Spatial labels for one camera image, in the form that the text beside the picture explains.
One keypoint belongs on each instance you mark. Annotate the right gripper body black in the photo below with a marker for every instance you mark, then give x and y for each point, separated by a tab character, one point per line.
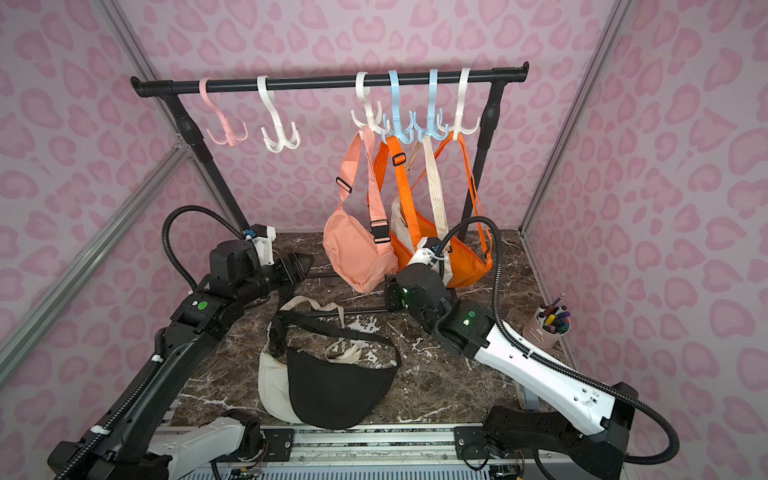
391	294

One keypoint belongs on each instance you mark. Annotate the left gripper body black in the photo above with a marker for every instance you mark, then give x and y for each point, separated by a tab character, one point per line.
285	268

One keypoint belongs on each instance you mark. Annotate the cream white sling bag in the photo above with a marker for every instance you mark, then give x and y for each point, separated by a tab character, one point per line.
273	380

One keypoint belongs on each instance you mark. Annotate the black sling bag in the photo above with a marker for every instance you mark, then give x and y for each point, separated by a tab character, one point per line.
330	395

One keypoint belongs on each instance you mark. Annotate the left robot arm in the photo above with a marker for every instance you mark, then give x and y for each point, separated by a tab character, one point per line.
117	446

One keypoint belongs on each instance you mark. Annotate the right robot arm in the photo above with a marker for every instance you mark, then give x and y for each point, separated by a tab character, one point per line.
589	425

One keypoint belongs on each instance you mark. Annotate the orange sling bag front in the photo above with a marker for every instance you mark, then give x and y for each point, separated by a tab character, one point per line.
407	226

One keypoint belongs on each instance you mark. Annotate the pink sling bag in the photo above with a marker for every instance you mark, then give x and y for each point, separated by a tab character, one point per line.
361	255

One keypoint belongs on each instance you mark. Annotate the white orange sling bag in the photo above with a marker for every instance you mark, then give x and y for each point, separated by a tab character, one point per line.
434	183

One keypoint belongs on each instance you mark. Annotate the white hook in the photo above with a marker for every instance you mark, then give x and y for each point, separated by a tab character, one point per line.
373	118
457	127
281	141

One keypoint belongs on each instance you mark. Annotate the pink multi-prong hook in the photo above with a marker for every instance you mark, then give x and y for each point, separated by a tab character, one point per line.
230	139

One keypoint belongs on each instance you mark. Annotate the light blue hook left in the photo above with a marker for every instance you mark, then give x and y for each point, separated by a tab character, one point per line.
395	128

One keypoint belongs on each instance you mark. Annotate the light blue hook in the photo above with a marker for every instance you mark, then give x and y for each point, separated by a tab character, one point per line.
395	128
433	127

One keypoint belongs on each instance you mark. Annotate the light blue hook right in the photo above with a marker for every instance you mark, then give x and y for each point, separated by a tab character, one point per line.
433	127

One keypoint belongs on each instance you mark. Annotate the white hook rightmost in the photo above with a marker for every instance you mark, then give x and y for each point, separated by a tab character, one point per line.
457	127

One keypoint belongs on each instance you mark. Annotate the pink pen cup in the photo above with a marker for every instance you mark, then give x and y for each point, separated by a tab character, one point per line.
549	324

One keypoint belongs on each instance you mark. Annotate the black clothes rack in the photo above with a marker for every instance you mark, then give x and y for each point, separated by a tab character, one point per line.
168	91

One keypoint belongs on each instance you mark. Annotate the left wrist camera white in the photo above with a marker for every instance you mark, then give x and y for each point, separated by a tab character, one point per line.
262	237

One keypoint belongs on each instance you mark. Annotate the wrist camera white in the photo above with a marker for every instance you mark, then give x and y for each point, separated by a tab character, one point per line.
426	253
262	237

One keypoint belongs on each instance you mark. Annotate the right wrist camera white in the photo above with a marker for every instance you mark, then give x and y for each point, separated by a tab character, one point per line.
426	253

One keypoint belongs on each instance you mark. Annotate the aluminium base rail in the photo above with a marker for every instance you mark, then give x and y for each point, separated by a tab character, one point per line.
383	451

